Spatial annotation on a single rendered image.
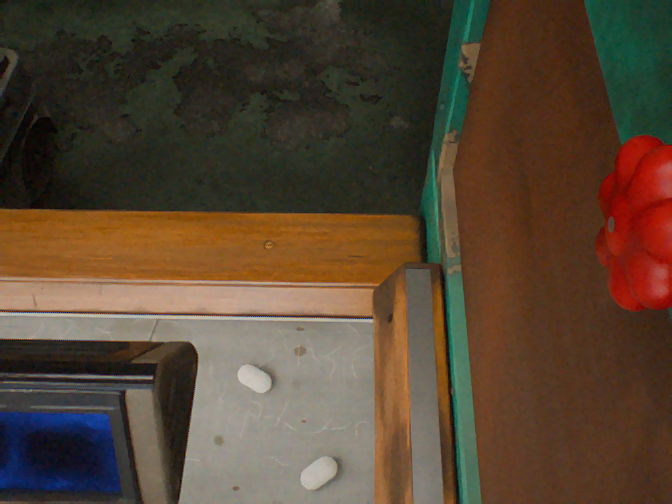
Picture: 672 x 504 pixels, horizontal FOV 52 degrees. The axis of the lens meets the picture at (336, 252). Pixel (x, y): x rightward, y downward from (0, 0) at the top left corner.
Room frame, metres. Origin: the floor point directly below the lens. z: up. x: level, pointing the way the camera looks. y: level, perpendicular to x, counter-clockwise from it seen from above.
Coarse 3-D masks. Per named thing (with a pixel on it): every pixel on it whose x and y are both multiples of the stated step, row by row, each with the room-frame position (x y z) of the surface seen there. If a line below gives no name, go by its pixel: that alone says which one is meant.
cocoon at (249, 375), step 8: (240, 368) 0.26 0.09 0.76; (248, 368) 0.25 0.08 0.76; (256, 368) 0.26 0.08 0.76; (240, 376) 0.25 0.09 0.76; (248, 376) 0.25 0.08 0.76; (256, 376) 0.25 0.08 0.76; (264, 376) 0.25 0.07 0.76; (248, 384) 0.24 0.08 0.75; (256, 384) 0.24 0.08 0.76; (264, 384) 0.24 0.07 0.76
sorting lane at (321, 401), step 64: (0, 320) 0.32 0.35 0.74; (64, 320) 0.32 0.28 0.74; (128, 320) 0.32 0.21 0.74; (192, 320) 0.31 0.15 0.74; (256, 320) 0.31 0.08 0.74; (320, 320) 0.31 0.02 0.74; (320, 384) 0.24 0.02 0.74; (192, 448) 0.18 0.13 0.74; (256, 448) 0.18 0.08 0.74; (320, 448) 0.18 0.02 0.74
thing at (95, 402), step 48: (0, 384) 0.10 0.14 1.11; (48, 384) 0.10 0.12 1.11; (96, 384) 0.10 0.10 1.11; (144, 384) 0.10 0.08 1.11; (192, 384) 0.13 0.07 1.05; (0, 432) 0.09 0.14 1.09; (48, 432) 0.09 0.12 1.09; (96, 432) 0.09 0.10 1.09; (144, 432) 0.09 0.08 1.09; (0, 480) 0.08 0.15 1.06; (48, 480) 0.08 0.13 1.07; (96, 480) 0.08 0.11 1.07; (144, 480) 0.08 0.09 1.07
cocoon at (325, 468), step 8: (312, 464) 0.16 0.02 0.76; (320, 464) 0.16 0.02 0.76; (328, 464) 0.16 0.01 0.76; (336, 464) 0.16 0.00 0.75; (304, 472) 0.16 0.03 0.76; (312, 472) 0.16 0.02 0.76; (320, 472) 0.16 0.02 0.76; (328, 472) 0.16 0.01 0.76; (336, 472) 0.16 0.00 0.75; (304, 480) 0.15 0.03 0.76; (312, 480) 0.15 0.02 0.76; (320, 480) 0.15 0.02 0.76; (328, 480) 0.15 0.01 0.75; (312, 488) 0.14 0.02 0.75
